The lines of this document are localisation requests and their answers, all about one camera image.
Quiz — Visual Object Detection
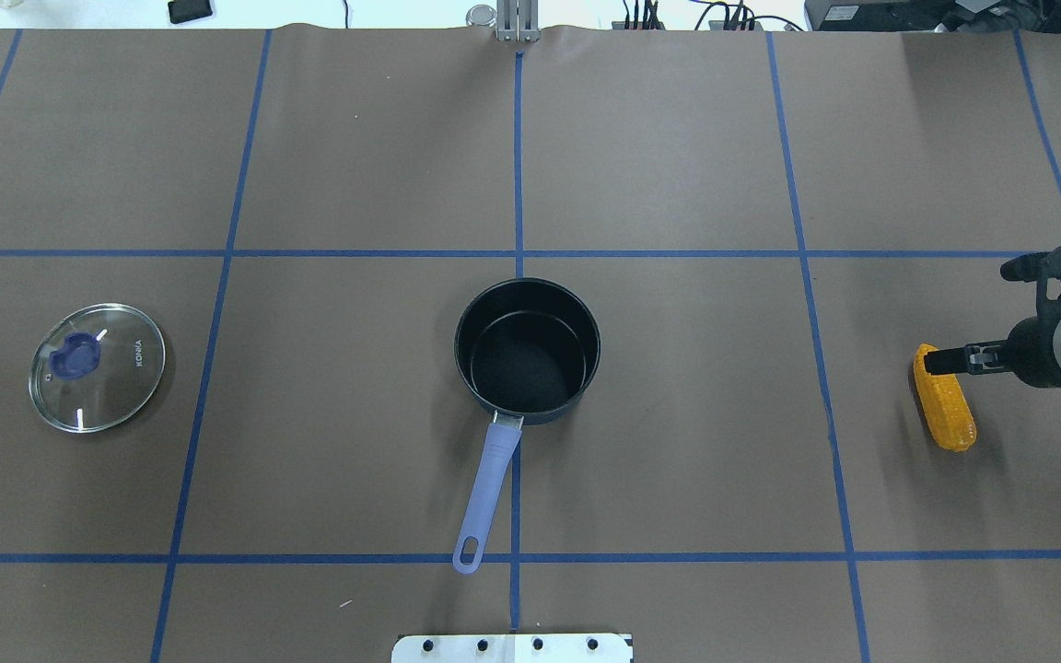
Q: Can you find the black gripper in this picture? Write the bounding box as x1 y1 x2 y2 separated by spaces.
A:
923 318 1058 388

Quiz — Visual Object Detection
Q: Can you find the yellow corn cob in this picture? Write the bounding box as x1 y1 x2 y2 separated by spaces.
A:
911 343 978 453

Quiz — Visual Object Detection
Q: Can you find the glass pot lid blue knob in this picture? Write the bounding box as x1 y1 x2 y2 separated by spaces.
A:
27 303 166 434

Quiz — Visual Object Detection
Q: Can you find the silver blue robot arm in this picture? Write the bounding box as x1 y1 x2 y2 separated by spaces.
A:
923 314 1061 388

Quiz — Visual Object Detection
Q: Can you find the dark blue saucepan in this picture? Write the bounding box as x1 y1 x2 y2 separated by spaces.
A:
453 277 601 575

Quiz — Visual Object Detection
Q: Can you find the small black square pad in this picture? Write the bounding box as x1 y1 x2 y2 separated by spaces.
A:
166 0 214 27

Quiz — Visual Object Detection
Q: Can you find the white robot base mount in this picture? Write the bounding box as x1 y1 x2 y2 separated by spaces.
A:
392 633 634 662

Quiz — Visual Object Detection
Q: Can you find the aluminium frame post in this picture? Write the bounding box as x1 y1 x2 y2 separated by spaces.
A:
495 0 542 43

